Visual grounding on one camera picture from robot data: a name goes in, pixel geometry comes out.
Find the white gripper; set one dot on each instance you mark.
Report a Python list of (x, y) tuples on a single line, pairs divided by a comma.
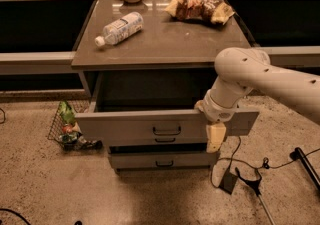
[(216, 110)]

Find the grey top drawer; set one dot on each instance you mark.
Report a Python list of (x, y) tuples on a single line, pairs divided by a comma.
[(147, 103)]

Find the grey drawer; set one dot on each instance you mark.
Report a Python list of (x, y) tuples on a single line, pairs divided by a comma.
[(147, 103), (156, 140), (163, 160)]

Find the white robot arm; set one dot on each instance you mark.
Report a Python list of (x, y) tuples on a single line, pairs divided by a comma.
[(241, 70)]

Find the grey middle drawer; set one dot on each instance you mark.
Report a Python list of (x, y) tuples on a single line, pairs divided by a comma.
[(156, 140)]

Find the grey drawer cabinet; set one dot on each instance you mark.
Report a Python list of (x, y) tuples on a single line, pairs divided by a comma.
[(163, 43)]

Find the grey bottom drawer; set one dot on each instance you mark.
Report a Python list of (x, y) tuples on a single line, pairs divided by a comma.
[(163, 160)]

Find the black power adapter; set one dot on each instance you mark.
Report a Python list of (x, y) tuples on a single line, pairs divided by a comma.
[(228, 182)]

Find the black tripod leg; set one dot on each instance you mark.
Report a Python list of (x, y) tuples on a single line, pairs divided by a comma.
[(254, 185)]

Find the black floor stand bar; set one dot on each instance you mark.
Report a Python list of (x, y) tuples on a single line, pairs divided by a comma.
[(298, 154)]

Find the crumpled chip bag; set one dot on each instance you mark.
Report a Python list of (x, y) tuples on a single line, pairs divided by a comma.
[(211, 11)]

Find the clear plastic water bottle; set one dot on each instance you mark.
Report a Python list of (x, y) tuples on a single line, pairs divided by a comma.
[(121, 29)]

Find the green snack bag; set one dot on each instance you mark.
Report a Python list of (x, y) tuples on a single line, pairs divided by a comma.
[(66, 112)]

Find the black wire basket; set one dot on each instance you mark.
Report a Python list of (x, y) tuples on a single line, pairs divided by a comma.
[(69, 137)]

